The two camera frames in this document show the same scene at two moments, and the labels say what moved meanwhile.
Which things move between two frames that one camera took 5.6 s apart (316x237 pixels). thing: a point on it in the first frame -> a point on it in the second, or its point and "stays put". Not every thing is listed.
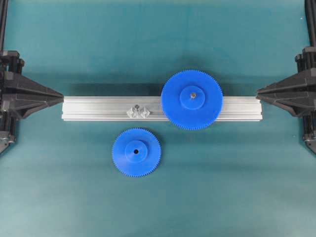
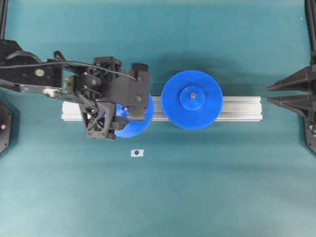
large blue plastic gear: (191, 99) stays put
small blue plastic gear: (136, 152) -> (135, 128)
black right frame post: (310, 7) stays put
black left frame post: (4, 5) stays put
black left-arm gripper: (20, 95) -> (91, 83)
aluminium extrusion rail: (148, 108) stays put
